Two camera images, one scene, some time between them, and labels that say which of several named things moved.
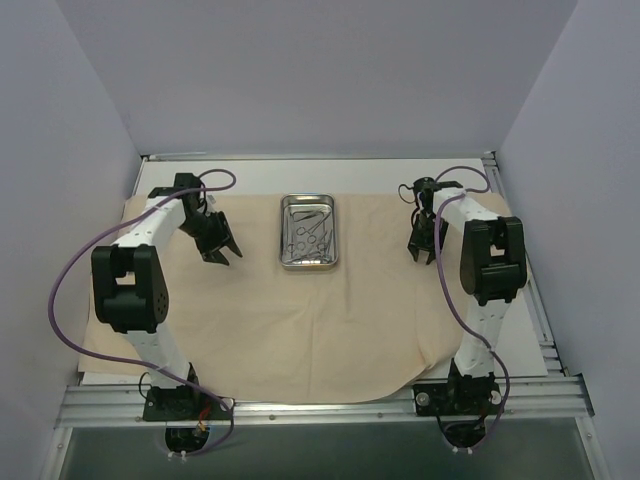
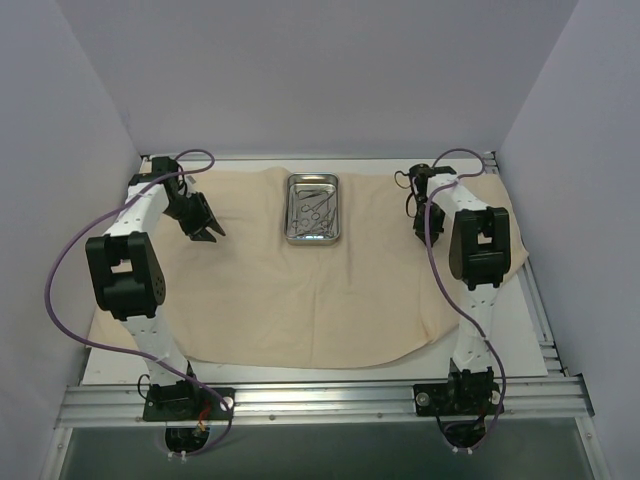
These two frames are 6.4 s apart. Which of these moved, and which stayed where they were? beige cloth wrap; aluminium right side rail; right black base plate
Moved: beige cloth wrap
Stayed: aluminium right side rail; right black base plate
